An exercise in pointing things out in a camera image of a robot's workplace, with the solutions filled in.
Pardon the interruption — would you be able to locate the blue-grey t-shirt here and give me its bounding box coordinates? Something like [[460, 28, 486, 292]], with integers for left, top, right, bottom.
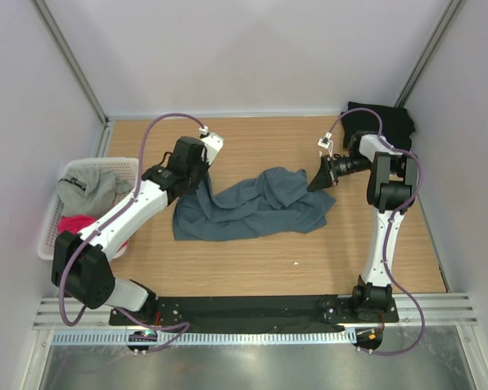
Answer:
[[172, 167, 336, 241]]

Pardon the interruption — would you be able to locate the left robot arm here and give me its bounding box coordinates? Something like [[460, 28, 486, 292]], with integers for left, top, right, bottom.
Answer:
[[51, 133, 224, 325]]

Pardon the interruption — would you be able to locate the pink t-shirt in basket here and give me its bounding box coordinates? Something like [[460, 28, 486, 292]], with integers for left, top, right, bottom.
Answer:
[[57, 214, 129, 253]]

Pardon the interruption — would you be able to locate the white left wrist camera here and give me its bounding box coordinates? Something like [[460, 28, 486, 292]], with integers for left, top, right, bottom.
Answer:
[[199, 126, 224, 165]]

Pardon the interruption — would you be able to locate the folded black t-shirt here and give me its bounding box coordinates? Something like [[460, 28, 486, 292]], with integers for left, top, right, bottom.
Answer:
[[342, 102, 416, 151]]

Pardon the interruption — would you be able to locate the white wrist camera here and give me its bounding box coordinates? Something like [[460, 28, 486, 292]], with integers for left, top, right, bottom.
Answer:
[[199, 126, 224, 165], [317, 134, 333, 157]]

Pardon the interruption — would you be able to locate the slotted cable duct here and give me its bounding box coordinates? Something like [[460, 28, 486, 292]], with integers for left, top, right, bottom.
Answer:
[[51, 328, 356, 346]]

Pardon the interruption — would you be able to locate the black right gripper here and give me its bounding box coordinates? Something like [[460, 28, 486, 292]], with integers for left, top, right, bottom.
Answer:
[[307, 154, 371, 192]]

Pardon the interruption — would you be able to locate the aluminium frame rail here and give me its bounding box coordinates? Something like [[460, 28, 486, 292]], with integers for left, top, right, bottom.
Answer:
[[32, 294, 479, 332]]

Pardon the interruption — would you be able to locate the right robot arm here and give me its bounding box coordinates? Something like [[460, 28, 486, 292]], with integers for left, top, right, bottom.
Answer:
[[307, 132, 420, 322]]

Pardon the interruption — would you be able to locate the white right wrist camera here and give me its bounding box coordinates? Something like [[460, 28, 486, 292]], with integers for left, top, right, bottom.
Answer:
[[317, 134, 333, 157]]

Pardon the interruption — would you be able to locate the white plastic basket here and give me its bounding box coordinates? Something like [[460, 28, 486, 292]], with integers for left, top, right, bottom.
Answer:
[[37, 157, 138, 261]]

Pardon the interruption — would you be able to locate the grey t-shirt in basket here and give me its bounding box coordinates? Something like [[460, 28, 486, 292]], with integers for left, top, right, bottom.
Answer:
[[57, 167, 133, 219]]

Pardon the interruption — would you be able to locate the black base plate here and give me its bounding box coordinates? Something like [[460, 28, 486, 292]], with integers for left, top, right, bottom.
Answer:
[[133, 295, 399, 334]]

